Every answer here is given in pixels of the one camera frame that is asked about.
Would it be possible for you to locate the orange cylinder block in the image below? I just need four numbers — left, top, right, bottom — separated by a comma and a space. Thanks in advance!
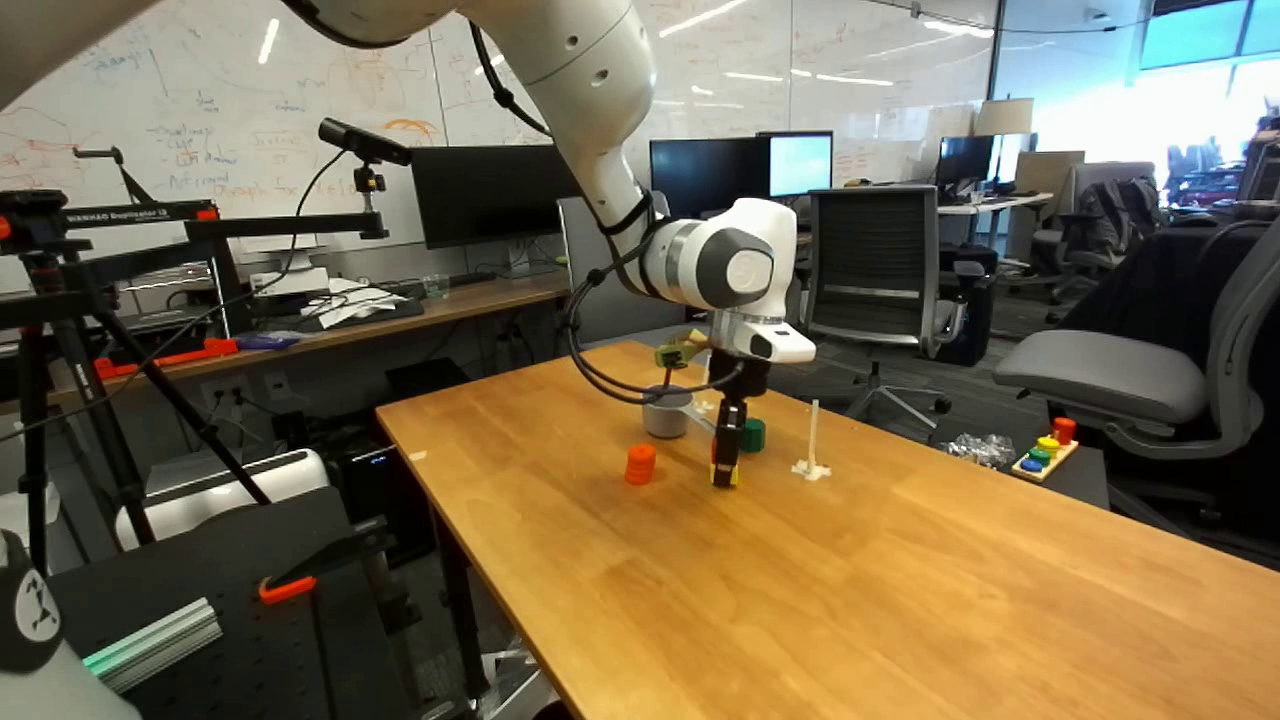
622, 440, 665, 489

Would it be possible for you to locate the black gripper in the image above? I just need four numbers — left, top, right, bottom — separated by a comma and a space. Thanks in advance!
708, 347, 772, 489

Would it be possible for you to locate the lit desktop monitor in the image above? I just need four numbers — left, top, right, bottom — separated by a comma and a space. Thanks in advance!
764, 127, 838, 203

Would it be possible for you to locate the gray pot with handle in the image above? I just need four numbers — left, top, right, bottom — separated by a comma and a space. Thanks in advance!
639, 386, 694, 446

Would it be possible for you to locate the black camera tripod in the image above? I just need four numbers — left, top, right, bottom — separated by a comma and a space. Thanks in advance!
0, 183, 275, 579

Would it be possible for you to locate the orange handle clamp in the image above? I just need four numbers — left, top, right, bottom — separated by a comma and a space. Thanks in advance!
257, 570, 324, 613

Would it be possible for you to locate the long wooden workbench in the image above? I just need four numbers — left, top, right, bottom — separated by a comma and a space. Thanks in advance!
49, 267, 581, 405

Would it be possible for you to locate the white peg stand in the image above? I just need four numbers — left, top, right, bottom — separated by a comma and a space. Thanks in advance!
786, 398, 834, 485

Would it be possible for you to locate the gray office chair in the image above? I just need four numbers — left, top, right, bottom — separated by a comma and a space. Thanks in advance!
992, 215, 1280, 536

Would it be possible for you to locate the black mesh office chair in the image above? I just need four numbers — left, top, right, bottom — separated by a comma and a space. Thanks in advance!
794, 179, 959, 434

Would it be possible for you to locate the black cap with logo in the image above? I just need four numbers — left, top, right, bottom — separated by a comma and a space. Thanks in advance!
0, 530, 67, 681

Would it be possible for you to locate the clear plastic bag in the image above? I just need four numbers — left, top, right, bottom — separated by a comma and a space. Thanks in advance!
944, 428, 1023, 471

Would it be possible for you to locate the white paper pile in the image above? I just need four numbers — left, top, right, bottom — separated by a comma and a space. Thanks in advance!
247, 260, 409, 332

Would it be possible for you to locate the colourful stacking toy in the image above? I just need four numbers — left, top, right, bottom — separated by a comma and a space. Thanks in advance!
1008, 413, 1085, 485

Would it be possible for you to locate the black desktop monitor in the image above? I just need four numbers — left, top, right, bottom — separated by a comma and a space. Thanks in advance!
642, 136, 772, 225
409, 140, 583, 251

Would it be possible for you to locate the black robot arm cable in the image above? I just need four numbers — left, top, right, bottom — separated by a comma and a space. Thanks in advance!
462, 16, 731, 408

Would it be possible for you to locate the black camera on boom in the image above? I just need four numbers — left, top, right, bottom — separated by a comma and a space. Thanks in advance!
312, 114, 421, 250

